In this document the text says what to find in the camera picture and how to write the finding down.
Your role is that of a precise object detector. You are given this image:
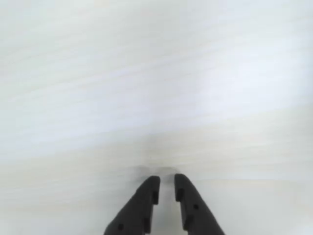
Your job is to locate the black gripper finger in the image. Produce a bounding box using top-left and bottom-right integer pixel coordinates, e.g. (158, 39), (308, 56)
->
(174, 173), (226, 235)
(103, 175), (161, 235)

